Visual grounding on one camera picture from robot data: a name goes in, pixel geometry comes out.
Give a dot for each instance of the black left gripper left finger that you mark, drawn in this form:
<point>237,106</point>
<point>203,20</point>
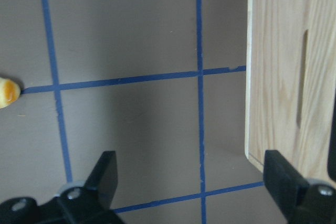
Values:
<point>90,202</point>

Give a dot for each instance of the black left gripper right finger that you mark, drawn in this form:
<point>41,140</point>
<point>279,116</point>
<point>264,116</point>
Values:
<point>300,200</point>

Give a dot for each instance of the wooden drawer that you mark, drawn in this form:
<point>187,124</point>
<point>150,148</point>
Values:
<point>281,64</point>

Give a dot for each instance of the light wooden drawer cabinet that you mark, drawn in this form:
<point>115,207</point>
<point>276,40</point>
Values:
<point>278,77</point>

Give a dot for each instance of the yellow toy bread loaf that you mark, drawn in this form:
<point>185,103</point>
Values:
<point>10,92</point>

